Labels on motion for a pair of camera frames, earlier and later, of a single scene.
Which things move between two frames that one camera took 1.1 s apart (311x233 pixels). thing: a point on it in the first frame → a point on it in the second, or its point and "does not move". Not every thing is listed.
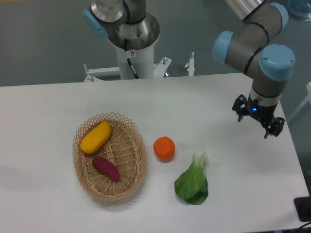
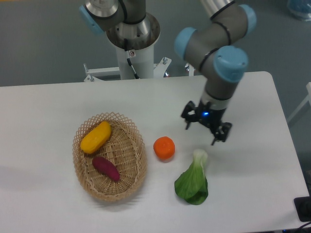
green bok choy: [192, 185] does not move
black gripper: [263, 113] → [212, 118]
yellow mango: [95, 138] does not move
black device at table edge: [303, 208] does not move
